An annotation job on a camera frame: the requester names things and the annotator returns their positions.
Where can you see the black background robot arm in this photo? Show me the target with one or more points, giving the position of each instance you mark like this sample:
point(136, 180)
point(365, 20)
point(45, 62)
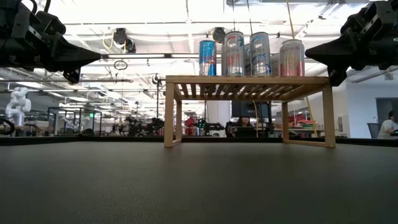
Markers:
point(135, 126)
point(211, 126)
point(154, 126)

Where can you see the stack of coloured items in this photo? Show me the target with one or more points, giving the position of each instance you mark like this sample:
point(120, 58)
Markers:
point(301, 122)

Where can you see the person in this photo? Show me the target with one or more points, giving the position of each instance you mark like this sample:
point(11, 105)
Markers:
point(387, 127)
point(244, 122)

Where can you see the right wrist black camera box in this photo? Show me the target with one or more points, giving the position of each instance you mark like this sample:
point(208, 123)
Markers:
point(357, 23)

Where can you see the red background object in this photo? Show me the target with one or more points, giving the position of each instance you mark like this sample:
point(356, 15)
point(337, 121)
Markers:
point(190, 123)

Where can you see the black curved hoop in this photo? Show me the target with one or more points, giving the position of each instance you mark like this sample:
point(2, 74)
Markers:
point(12, 123)

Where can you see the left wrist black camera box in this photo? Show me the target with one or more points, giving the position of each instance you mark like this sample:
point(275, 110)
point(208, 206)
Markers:
point(51, 23)

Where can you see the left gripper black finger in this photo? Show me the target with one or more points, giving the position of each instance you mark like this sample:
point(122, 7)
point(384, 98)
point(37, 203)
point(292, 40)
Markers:
point(72, 76)
point(71, 56)

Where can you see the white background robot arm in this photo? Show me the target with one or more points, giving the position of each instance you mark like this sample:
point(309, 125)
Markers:
point(18, 102)

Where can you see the black monitor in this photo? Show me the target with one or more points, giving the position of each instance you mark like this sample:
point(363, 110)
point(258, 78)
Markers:
point(248, 108)

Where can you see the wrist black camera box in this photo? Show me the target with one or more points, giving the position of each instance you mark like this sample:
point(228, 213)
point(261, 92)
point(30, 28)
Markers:
point(51, 23)
point(357, 23)

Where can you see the wooden slatted shelf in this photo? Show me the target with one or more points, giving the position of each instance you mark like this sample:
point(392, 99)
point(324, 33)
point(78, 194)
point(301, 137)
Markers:
point(248, 80)

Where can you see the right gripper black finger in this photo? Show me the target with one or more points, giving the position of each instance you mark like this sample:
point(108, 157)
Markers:
point(335, 53)
point(338, 77)

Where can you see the blue silver Red Bull can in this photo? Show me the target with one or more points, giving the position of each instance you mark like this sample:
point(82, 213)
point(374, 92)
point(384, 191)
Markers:
point(207, 59)

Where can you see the grey office chair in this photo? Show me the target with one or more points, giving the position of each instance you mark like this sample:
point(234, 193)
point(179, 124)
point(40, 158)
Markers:
point(373, 130)

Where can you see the pink beverage can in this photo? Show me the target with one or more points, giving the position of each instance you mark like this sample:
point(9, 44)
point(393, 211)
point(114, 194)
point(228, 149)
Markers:
point(291, 59)
point(275, 67)

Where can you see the black pole with fan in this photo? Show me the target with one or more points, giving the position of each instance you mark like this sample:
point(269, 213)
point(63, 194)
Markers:
point(157, 102)

